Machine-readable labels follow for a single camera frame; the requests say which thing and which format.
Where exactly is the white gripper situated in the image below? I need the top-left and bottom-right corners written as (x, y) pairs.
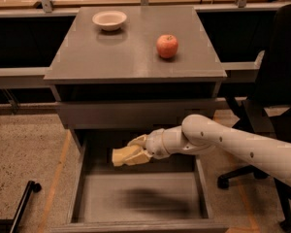
top-left (124, 129), bottom-right (170, 166)

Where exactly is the yellow sponge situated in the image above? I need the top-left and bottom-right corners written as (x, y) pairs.
top-left (112, 145), bottom-right (141, 167)

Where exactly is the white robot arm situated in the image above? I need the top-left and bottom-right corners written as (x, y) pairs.
top-left (122, 115), bottom-right (291, 232)

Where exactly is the closed grey top drawer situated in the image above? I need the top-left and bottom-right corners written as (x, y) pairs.
top-left (57, 99), bottom-right (218, 129)

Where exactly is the open grey middle drawer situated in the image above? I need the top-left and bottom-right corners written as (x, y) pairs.
top-left (51, 130), bottom-right (228, 233)

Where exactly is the grey drawer cabinet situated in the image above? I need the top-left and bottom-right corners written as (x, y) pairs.
top-left (43, 5), bottom-right (230, 233)

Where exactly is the red apple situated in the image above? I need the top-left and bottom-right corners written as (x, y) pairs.
top-left (156, 34), bottom-right (178, 59)

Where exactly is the white bowl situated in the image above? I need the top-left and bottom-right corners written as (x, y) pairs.
top-left (92, 11), bottom-right (127, 31)

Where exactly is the black office chair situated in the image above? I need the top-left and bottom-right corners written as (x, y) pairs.
top-left (217, 4), bottom-right (291, 233)

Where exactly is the black stand with wheel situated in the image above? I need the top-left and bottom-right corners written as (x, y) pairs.
top-left (0, 181), bottom-right (42, 233)

